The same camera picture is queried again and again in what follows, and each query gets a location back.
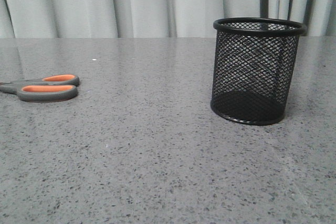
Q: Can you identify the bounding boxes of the grey orange handled scissors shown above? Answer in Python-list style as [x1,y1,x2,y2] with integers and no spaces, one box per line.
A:
[1,74,80,102]

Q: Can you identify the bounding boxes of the black mesh pen bucket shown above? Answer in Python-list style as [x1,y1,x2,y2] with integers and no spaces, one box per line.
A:
[211,17,307,125]

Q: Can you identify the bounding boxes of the white pleated curtain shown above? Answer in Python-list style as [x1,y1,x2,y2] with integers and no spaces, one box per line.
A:
[1,0,335,38]

